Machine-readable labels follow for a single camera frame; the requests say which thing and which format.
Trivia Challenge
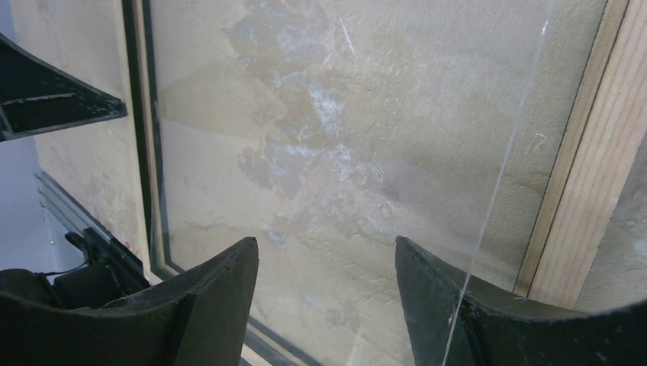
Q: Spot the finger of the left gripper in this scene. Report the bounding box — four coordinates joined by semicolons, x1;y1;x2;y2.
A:
1;35;127;142

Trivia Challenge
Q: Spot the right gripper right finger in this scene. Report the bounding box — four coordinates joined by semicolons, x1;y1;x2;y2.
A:
394;236;646;365

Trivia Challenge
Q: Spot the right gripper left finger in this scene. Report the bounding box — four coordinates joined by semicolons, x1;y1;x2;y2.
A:
1;237;259;365

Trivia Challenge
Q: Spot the clear acrylic sheet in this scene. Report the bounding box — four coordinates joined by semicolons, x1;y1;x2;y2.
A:
147;1;555;365

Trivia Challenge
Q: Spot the black wooden picture frame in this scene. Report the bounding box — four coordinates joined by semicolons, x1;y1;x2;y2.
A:
124;1;646;365

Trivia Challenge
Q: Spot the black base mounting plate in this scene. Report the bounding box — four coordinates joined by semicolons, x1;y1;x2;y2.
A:
54;228;150;309

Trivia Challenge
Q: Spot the aluminium rail front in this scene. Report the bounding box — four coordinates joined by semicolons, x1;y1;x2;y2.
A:
34;171;117;242

